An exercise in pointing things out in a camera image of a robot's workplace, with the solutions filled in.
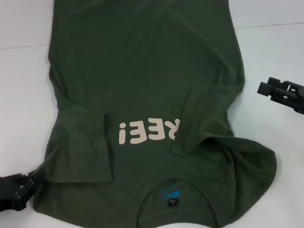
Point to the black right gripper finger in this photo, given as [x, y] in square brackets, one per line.
[263, 89]
[273, 82]

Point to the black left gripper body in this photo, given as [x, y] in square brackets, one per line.
[8, 192]

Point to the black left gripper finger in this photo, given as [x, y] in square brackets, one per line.
[29, 184]
[20, 177]

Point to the dark green FREE t-shirt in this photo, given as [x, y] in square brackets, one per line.
[142, 59]

